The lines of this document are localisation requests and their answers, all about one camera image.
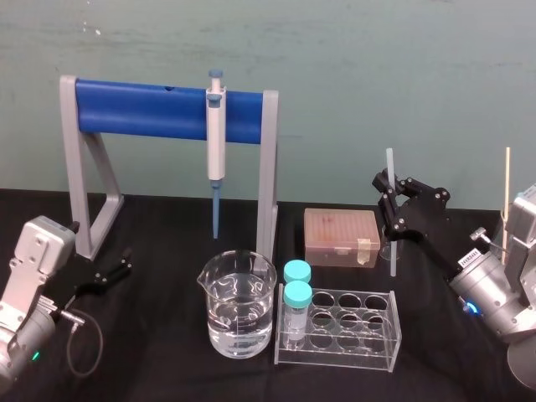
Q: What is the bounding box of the clear acrylic tube rack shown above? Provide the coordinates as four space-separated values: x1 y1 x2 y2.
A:
273 283 403 374

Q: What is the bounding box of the thin wooden stick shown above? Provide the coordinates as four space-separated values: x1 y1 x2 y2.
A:
500 146 513 265

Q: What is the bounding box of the small glass beaker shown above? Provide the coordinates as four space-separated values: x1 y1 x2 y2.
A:
379 240 406 261

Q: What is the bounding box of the dark left gripper cable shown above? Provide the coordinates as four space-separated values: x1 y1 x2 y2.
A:
59 307 106 377

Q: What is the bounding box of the teal capped sample tube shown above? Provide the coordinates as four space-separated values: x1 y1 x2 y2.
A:
282 260 312 285
282 280 313 351

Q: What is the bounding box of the beige tape strip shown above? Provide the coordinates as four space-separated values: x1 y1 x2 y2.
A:
357 237 377 266

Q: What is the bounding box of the black table cloth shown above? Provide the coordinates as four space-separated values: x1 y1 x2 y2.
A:
0 187 536 402

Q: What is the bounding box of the large glass beaker with water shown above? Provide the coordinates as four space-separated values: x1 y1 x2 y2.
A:
196 249 279 358

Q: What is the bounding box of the grey and blue pipette stand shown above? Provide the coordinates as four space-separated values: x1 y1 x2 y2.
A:
59 75 280 263

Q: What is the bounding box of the translucent orange pipette tip box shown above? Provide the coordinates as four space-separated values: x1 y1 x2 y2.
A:
303 208 382 268

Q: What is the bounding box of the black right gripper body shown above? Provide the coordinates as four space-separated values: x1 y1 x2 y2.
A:
399 187 462 281

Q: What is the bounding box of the thin right gripper cable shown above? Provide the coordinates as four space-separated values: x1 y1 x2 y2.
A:
469 226 506 255

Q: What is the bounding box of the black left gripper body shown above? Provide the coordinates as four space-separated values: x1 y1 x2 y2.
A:
65 270 104 303

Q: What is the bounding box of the white and blue pipette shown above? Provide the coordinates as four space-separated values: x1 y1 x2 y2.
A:
205 69 228 240

